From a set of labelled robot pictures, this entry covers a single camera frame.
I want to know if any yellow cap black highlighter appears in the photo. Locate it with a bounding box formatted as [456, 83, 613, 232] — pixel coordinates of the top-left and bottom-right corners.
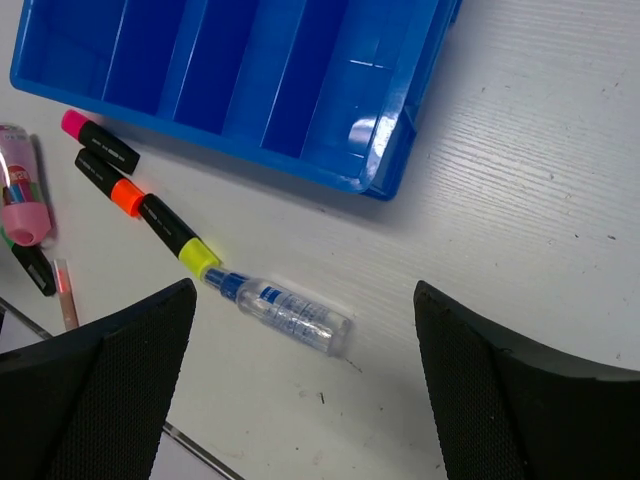
[139, 193, 221, 279]

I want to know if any green cap black highlighter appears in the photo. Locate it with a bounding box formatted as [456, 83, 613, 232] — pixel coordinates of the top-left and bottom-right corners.
[1, 229, 57, 297]

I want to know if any orange cap black highlighter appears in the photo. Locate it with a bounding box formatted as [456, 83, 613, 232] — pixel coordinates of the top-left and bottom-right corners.
[74, 148, 145, 217]

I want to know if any pink marker set tube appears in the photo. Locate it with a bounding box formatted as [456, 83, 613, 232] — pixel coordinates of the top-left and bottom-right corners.
[1, 124, 52, 247]

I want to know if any clear spray bottle blue cap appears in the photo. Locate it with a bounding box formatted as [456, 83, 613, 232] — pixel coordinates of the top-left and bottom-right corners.
[202, 268, 351, 357]

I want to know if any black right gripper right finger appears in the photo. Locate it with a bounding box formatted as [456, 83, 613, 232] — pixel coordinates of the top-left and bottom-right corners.
[413, 281, 639, 479]

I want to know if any blue plastic divided bin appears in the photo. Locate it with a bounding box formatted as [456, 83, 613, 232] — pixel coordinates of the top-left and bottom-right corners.
[10, 0, 460, 200]

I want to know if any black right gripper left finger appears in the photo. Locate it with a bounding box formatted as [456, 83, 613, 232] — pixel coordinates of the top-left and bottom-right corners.
[1, 279, 197, 479]

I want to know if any pink cap black highlighter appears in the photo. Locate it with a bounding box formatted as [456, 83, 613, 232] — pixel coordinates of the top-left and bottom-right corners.
[61, 109, 140, 175]

